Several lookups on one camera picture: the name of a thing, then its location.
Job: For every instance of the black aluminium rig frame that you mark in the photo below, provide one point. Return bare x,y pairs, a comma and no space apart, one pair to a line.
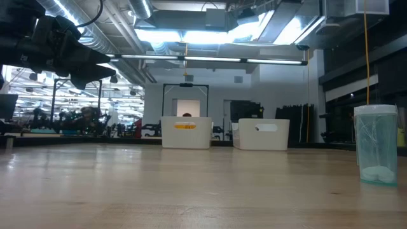
79,141

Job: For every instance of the black cabinet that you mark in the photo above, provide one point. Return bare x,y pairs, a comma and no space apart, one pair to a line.
246,111

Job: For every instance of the long ceiling light fixture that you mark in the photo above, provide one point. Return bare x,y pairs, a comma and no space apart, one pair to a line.
206,59

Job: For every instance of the distant black robot arms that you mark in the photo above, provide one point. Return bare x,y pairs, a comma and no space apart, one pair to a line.
73,122

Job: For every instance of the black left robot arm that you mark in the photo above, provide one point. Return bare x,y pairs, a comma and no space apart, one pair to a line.
16,41

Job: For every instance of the distant black gantry frame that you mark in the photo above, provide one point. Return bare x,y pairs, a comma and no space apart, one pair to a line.
186,85

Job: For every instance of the red distant object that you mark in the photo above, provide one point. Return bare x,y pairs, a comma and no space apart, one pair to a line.
138,127

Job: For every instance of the person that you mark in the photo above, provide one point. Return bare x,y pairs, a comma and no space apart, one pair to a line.
187,114

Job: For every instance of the black curtain panels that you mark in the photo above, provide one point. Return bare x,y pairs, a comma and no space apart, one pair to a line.
294,122

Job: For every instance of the black monitor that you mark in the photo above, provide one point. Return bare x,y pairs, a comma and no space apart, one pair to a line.
8,106

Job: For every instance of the distant black stand frame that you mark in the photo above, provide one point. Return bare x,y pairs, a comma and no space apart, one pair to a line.
53,95

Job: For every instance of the large silver air duct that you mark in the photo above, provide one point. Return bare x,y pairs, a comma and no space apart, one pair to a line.
95,35

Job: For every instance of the grey wall vent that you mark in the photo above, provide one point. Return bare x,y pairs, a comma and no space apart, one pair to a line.
189,78
238,79

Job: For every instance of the white plastic bin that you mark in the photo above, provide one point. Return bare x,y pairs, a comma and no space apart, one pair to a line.
186,136
261,140

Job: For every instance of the yellow spray bottle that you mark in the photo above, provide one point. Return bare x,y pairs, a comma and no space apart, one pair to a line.
401,136

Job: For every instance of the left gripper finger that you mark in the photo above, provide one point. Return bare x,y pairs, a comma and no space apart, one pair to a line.
92,57
92,76

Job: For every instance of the small silver air duct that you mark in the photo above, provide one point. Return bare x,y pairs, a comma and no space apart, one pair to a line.
140,8

